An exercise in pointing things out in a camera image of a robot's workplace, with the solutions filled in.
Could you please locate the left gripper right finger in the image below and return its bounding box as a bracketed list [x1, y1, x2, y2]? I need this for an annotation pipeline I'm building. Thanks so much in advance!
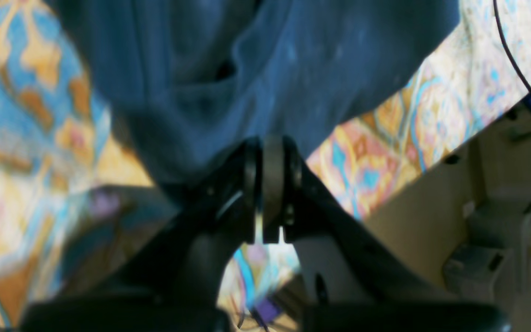
[262, 137, 512, 332]

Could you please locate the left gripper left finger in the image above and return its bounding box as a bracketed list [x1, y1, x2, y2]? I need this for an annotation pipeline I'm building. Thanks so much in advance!
[19, 138, 262, 332]

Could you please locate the dark navy t-shirt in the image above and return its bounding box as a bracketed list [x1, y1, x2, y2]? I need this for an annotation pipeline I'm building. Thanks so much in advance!
[46, 0, 460, 202]

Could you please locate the patterned colourful tablecloth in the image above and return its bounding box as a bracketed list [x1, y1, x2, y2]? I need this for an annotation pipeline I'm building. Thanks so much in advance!
[0, 0, 526, 329]

